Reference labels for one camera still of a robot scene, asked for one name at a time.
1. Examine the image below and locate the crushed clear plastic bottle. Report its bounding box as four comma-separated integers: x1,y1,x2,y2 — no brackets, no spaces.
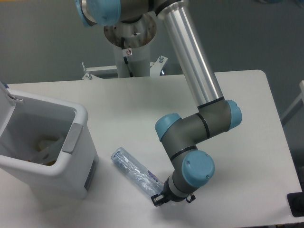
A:
111,147,164,197

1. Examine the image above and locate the yellow trash in bin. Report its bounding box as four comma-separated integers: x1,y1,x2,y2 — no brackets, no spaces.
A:
46,160,56,166

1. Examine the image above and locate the white frame at right edge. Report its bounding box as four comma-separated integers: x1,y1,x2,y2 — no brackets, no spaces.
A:
281,80,304,126

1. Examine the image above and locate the white metal base frame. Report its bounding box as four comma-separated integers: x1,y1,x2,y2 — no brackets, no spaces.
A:
82,56,168,80

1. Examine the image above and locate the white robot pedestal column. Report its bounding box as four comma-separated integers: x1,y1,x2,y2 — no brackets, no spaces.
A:
104,14,157,78

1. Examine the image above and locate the black clamp at table edge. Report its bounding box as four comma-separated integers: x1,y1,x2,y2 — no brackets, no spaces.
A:
287,192,304,218

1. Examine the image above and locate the white open trash can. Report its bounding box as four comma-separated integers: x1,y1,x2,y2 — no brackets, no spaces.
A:
0,85,99,199

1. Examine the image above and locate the black cable on pedestal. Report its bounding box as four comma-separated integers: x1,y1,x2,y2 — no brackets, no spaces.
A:
120,36,134,77

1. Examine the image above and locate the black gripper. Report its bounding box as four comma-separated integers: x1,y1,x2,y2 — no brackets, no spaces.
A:
151,189,196,207

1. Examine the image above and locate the white plastic wrapper pouch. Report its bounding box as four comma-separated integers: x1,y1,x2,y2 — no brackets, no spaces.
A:
27,135,65,165

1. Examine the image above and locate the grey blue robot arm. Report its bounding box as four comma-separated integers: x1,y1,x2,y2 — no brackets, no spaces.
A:
75,0,242,206

